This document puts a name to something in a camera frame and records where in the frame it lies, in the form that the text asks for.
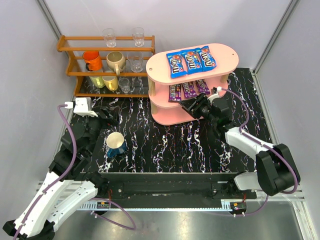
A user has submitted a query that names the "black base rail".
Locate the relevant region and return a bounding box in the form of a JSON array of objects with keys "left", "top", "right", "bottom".
[{"left": 97, "top": 172, "right": 257, "bottom": 200}]

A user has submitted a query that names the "purple candy bag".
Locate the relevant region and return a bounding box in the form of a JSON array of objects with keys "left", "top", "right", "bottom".
[
  {"left": 182, "top": 81, "right": 197, "bottom": 99},
  {"left": 195, "top": 79, "right": 211, "bottom": 95},
  {"left": 168, "top": 84, "right": 182, "bottom": 102}
]

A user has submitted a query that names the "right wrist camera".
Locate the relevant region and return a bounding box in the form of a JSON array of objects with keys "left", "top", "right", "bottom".
[{"left": 208, "top": 86, "right": 226, "bottom": 103}]

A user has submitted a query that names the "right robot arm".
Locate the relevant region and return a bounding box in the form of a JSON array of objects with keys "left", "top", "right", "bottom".
[{"left": 179, "top": 93, "right": 300, "bottom": 196}]

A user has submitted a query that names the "clear glass top right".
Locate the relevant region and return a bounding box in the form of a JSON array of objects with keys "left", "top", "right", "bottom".
[{"left": 131, "top": 27, "right": 145, "bottom": 47}]

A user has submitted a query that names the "beige mug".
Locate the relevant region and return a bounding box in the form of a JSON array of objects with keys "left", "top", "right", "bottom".
[{"left": 106, "top": 51, "right": 126, "bottom": 76}]

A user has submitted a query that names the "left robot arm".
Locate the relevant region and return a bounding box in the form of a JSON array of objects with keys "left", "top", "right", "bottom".
[{"left": 2, "top": 104, "right": 119, "bottom": 240}]

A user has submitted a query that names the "clear glass shelf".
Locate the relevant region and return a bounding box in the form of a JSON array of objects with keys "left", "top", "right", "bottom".
[
  {"left": 127, "top": 51, "right": 144, "bottom": 73},
  {"left": 118, "top": 77, "right": 131, "bottom": 94}
]

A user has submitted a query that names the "clear glass bottom shelf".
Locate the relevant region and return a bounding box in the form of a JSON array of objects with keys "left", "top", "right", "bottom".
[{"left": 118, "top": 77, "right": 131, "bottom": 94}]

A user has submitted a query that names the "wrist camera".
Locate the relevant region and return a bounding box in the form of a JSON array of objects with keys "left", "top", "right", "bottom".
[
  {"left": 208, "top": 86, "right": 226, "bottom": 103},
  {"left": 73, "top": 97, "right": 98, "bottom": 117}
]

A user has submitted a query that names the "orange mug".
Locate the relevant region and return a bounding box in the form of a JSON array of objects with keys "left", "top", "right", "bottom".
[{"left": 82, "top": 50, "right": 103, "bottom": 72}]

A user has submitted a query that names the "yellow mug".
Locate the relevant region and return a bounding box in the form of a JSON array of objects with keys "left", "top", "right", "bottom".
[{"left": 102, "top": 76, "right": 119, "bottom": 92}]

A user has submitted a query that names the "pink three-tier shelf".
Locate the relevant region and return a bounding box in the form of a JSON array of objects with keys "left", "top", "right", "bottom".
[{"left": 146, "top": 43, "right": 239, "bottom": 126}]

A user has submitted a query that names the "blue candy bag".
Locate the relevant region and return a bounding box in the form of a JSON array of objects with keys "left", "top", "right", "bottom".
[
  {"left": 198, "top": 45, "right": 217, "bottom": 72},
  {"left": 166, "top": 51, "right": 187, "bottom": 79},
  {"left": 181, "top": 48, "right": 203, "bottom": 75}
]

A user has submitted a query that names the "blue mug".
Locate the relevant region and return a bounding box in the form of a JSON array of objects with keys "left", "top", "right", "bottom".
[{"left": 106, "top": 132, "right": 127, "bottom": 158}]

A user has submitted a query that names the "orange wooden cup rack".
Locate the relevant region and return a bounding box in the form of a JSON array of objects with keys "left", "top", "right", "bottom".
[{"left": 57, "top": 35, "right": 156, "bottom": 98}]

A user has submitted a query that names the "clear glass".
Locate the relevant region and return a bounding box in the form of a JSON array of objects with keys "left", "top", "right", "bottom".
[
  {"left": 131, "top": 27, "right": 145, "bottom": 47},
  {"left": 102, "top": 28, "right": 117, "bottom": 48}
]

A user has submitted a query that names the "clear glass middle shelf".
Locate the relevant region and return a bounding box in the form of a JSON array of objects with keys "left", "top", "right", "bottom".
[{"left": 127, "top": 51, "right": 144, "bottom": 73}]

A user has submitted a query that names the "clear glass top left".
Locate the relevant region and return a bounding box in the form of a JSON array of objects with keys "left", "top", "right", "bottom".
[{"left": 102, "top": 28, "right": 117, "bottom": 48}]

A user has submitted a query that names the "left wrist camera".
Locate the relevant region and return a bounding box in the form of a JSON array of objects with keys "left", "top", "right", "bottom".
[{"left": 73, "top": 97, "right": 98, "bottom": 117}]

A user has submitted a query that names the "light green mug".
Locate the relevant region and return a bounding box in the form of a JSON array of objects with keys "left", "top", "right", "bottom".
[{"left": 89, "top": 76, "right": 105, "bottom": 88}]

